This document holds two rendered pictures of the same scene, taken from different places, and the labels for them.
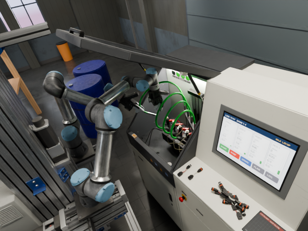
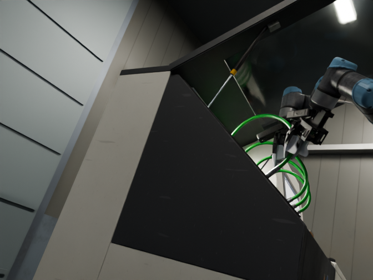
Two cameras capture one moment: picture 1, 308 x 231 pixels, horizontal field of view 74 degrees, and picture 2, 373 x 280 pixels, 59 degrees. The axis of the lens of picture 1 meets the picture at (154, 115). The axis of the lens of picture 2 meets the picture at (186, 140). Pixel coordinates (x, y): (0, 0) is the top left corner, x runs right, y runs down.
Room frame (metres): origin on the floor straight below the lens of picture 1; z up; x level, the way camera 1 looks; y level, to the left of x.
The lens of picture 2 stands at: (2.21, 0.85, 0.75)
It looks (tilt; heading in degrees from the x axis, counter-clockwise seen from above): 22 degrees up; 243
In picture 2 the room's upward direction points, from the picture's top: 17 degrees clockwise
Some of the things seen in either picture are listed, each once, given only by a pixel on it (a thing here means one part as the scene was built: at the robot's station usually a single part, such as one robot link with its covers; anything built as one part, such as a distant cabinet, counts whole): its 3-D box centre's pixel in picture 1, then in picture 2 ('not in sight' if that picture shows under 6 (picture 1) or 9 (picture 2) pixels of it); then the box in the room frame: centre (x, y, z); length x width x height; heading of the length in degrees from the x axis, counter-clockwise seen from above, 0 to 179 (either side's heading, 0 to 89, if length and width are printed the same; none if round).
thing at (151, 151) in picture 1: (149, 155); (314, 276); (1.25, 0.11, 0.87); 0.62 x 0.04 x 0.16; 29
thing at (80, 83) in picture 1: (95, 96); not in sight; (3.35, 0.97, 0.47); 1.27 x 0.78 x 0.93; 13
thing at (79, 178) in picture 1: (83, 181); not in sight; (0.83, 0.49, 1.20); 0.13 x 0.12 x 0.14; 53
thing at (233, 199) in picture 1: (229, 198); not in sight; (0.64, -0.33, 1.01); 0.23 x 0.11 x 0.06; 29
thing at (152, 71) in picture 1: (151, 76); (291, 101); (1.33, -0.04, 1.54); 0.09 x 0.08 x 0.11; 143
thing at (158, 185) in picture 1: (156, 185); not in sight; (1.24, 0.12, 0.44); 0.65 x 0.02 x 0.68; 29
